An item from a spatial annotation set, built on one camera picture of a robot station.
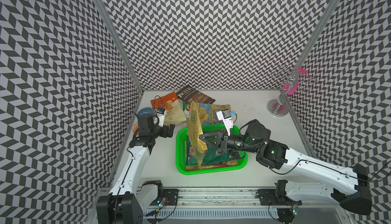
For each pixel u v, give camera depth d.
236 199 0.73
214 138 0.51
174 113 1.02
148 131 0.61
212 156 0.82
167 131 0.73
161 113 0.72
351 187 0.39
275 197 0.65
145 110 0.99
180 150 0.87
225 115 0.51
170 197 0.72
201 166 0.79
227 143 0.49
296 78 0.85
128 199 0.38
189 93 1.12
